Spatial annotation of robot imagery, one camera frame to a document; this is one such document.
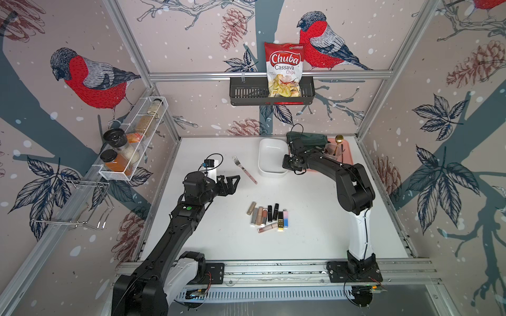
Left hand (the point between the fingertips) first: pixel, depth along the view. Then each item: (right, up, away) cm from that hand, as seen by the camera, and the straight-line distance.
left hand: (234, 173), depth 79 cm
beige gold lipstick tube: (+6, -18, +11) cm, 22 cm away
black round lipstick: (+18, -19, +11) cm, 28 cm away
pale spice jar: (-37, +29, +7) cm, 47 cm away
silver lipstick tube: (+8, -20, +8) cm, 24 cm away
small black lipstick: (+15, -20, +9) cm, 26 cm away
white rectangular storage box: (+17, +8, +25) cm, 31 cm away
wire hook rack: (-41, -6, -25) cm, 48 cm away
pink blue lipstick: (+22, -22, +8) cm, 32 cm away
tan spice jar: (-37, +21, -1) cm, 43 cm away
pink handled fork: (-2, +3, +28) cm, 28 cm away
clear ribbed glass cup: (+50, +10, +24) cm, 57 cm away
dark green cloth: (+40, +16, +38) cm, 57 cm away
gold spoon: (+52, +15, +22) cm, 59 cm away
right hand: (+23, +3, +24) cm, 34 cm away
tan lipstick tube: (+10, -20, +8) cm, 24 cm away
